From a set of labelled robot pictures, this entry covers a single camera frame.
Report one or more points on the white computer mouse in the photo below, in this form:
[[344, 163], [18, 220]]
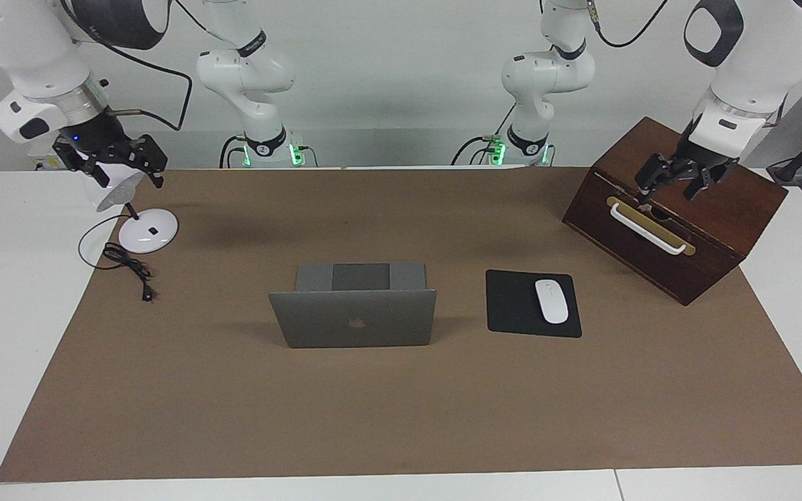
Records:
[[552, 303]]

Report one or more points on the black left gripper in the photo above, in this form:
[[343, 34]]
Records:
[[704, 160]]

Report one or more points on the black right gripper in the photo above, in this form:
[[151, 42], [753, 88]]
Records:
[[101, 136]]

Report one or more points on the white power strip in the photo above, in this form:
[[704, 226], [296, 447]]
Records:
[[46, 163]]

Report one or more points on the black mouse pad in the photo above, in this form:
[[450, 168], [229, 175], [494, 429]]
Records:
[[512, 306]]

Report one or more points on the dark wooden box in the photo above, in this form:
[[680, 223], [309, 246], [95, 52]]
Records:
[[756, 209]]

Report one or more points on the grey aluminium laptop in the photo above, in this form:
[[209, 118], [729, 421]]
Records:
[[352, 320]]

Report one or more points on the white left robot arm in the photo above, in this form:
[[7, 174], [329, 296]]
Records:
[[756, 69]]

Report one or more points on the white desk lamp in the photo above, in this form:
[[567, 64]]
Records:
[[149, 233]]

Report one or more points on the brown table mat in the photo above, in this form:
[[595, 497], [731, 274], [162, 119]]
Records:
[[401, 417]]

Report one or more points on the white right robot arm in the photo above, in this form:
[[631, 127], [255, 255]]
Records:
[[25, 49]]

